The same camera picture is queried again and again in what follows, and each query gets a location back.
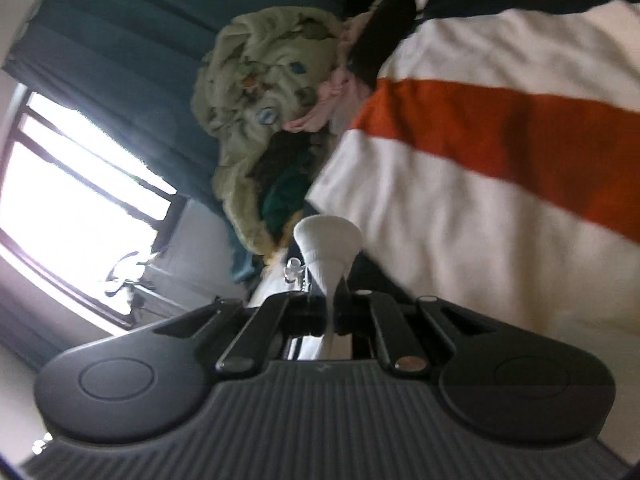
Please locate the cream printed fleece blanket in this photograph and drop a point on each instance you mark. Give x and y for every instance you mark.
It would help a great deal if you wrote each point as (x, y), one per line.
(260, 55)

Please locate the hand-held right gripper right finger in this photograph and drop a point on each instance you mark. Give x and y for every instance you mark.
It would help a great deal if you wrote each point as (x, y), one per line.
(370, 310)

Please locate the wide teal curtain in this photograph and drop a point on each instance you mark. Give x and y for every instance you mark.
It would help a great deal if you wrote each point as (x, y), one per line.
(140, 40)

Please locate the dark sofa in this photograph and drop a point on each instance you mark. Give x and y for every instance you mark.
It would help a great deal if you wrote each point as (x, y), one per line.
(380, 30)

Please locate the white garment steamer stand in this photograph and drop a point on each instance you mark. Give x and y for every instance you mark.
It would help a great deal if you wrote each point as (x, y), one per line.
(125, 280)

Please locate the striped bed blanket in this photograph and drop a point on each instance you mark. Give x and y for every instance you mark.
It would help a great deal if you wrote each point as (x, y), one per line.
(475, 200)

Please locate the dark brown garment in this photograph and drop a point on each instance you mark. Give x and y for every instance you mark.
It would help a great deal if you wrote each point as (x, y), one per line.
(280, 155)

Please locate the white pants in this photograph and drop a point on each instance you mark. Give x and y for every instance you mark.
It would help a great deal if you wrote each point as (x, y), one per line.
(327, 245)

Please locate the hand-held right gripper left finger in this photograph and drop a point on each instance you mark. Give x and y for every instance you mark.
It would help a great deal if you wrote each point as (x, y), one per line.
(280, 310)

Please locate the green garment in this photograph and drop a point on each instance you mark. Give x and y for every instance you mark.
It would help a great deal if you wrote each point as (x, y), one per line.
(287, 200)

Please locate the dark framed window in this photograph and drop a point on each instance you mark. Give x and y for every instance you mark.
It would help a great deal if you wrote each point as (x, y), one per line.
(65, 200)

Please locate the pink garment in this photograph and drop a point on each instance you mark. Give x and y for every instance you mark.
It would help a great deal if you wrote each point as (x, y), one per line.
(325, 105)

